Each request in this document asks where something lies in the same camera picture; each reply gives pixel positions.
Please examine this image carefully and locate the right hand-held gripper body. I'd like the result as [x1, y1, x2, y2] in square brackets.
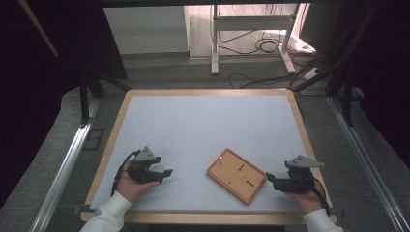
[283, 155, 326, 195]

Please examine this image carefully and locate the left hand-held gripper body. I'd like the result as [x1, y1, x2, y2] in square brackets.
[127, 145, 165, 185]

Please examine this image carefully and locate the wooden photo frame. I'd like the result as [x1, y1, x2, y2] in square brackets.
[206, 148, 268, 206]

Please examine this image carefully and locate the person's right hand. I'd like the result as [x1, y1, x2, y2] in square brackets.
[284, 181, 327, 215]

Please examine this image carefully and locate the person's left hand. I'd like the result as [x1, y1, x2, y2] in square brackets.
[115, 159, 161, 203]

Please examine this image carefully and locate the black metal stand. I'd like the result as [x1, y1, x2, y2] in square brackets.
[78, 74, 132, 126]
[289, 0, 383, 128]

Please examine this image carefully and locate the white power strip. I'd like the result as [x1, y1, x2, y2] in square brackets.
[303, 67, 321, 82]

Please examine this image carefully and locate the white cabinet panel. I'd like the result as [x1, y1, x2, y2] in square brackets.
[103, 6, 190, 56]

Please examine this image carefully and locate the dark curtain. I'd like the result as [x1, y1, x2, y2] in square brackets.
[0, 0, 129, 209]
[333, 0, 410, 160]

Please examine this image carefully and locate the wooden stick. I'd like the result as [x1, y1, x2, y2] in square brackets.
[16, 0, 60, 58]

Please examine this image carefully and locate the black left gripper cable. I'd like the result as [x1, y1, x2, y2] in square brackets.
[110, 149, 142, 198]

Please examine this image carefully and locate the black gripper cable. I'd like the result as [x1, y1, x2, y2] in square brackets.
[312, 176, 331, 217]
[110, 149, 142, 198]

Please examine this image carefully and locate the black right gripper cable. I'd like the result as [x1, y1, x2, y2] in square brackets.
[312, 176, 331, 217]

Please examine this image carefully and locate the aluminium rail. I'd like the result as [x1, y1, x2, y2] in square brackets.
[326, 96, 410, 232]
[29, 96, 102, 232]

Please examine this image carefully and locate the black long floor cable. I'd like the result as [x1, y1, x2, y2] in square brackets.
[227, 72, 293, 90]

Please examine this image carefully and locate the black looped floor cable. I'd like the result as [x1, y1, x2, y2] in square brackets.
[218, 29, 293, 56]

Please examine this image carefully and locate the white metal desk frame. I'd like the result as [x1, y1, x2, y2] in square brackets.
[210, 3, 303, 76]

